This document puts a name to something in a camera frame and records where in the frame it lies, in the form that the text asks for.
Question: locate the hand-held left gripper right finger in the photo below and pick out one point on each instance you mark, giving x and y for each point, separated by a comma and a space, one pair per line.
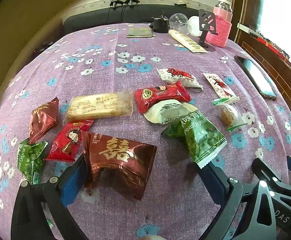
211, 177

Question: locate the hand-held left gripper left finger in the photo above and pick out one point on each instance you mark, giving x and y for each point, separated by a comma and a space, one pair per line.
73, 177

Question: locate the green pea packet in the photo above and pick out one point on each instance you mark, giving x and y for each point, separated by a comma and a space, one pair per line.
30, 157
200, 137

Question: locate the large dark red snack packet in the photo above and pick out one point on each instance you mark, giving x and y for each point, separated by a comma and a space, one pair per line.
120, 162

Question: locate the yellow cake packet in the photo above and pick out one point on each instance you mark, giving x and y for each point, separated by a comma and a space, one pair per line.
98, 105

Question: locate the red figure snack packet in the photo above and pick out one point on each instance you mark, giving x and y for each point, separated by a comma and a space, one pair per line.
160, 95
68, 140

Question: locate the round pastry clear packet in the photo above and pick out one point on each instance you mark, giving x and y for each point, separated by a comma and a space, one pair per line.
229, 113

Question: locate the small dark red snack packet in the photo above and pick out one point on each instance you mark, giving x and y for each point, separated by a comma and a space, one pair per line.
43, 117

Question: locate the white pastry packet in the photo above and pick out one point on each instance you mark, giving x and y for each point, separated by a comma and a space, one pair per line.
168, 111

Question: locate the flat white red snack packet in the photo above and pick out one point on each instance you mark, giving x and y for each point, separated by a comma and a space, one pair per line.
220, 86

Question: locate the black smartphone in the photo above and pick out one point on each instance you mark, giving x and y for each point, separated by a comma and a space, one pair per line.
256, 77

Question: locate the purple floral tablecloth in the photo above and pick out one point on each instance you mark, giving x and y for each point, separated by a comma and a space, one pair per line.
98, 80

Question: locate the wooden cabinet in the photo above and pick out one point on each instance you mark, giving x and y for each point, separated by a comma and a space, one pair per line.
273, 62

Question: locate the puffy white red snack packet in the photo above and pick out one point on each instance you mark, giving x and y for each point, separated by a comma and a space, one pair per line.
178, 76

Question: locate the cream long packet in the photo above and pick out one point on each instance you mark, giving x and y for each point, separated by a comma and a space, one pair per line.
188, 41

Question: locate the pink knitted sleeve bottle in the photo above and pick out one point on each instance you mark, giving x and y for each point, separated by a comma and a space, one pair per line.
221, 27

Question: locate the white round lid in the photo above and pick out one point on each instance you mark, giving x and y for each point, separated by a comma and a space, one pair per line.
194, 26

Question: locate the black phone stand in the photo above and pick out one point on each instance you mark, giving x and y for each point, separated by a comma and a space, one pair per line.
206, 23

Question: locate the olive green pouch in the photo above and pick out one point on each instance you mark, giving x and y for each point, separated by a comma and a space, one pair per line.
139, 32

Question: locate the clear glass cup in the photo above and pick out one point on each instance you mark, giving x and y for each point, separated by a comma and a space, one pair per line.
178, 21

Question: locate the small black device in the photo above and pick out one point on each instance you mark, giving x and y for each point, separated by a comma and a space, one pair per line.
160, 23

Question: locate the dark sofa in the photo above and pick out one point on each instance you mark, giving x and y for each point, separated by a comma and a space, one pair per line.
98, 16

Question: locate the black clip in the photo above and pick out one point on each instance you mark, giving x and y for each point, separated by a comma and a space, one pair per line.
131, 0
116, 2

